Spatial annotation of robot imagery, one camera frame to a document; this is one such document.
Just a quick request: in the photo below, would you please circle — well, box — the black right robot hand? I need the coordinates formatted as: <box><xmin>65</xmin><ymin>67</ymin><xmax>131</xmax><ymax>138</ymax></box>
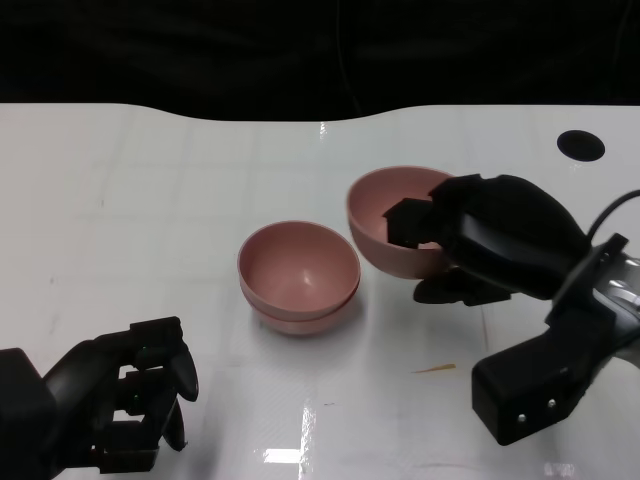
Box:
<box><xmin>382</xmin><ymin>173</ymin><xmax>591</xmax><ymax>307</ymax></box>

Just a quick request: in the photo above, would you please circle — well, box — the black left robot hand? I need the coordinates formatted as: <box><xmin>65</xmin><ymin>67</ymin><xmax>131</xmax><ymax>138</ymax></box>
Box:
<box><xmin>42</xmin><ymin>315</ymin><xmax>200</xmax><ymax>474</ymax></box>

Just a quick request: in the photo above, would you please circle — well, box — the pink plastic bowl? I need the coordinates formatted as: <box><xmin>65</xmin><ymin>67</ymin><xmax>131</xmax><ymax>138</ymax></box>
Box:
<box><xmin>237</xmin><ymin>221</ymin><xmax>362</xmax><ymax>314</ymax></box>
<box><xmin>346</xmin><ymin>166</ymin><xmax>457</xmax><ymax>280</ymax></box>
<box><xmin>243</xmin><ymin>287</ymin><xmax>362</xmax><ymax>338</ymax></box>

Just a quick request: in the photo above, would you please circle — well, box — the black round table grommet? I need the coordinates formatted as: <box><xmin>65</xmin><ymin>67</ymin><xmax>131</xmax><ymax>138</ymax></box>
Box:
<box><xmin>556</xmin><ymin>129</ymin><xmax>606</xmax><ymax>161</ymax></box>

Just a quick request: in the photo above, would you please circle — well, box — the black backdrop curtain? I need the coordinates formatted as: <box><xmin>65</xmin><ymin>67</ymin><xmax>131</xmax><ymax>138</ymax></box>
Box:
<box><xmin>0</xmin><ymin>0</ymin><xmax>640</xmax><ymax>122</ymax></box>

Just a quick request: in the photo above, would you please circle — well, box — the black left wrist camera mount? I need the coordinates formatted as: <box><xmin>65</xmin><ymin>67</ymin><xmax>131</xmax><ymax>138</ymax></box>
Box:
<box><xmin>0</xmin><ymin>348</ymin><xmax>57</xmax><ymax>480</ymax></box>

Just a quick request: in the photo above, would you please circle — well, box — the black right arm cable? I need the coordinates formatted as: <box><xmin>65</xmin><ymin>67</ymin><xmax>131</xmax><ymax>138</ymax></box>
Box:
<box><xmin>587</xmin><ymin>188</ymin><xmax>640</xmax><ymax>246</ymax></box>

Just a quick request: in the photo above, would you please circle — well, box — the thin black hanging cable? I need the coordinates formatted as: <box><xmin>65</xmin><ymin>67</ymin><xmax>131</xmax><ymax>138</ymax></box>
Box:
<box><xmin>333</xmin><ymin>0</ymin><xmax>364</xmax><ymax>119</ymax></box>

